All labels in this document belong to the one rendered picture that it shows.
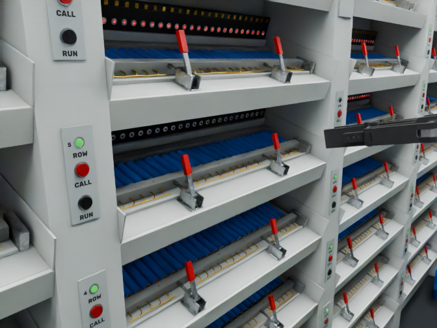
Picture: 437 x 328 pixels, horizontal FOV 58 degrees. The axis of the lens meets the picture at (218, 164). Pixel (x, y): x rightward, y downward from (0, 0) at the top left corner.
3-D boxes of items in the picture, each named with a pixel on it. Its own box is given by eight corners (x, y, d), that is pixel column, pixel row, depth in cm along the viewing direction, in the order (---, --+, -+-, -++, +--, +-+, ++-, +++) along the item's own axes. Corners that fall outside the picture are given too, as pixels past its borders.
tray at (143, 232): (320, 177, 100) (333, 144, 96) (116, 268, 57) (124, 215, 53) (260, 143, 111) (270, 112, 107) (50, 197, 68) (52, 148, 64)
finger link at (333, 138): (371, 144, 58) (369, 145, 58) (328, 148, 63) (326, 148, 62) (369, 124, 58) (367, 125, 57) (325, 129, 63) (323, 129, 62)
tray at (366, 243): (399, 234, 160) (414, 206, 154) (329, 299, 117) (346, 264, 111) (354, 208, 171) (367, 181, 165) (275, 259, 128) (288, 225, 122)
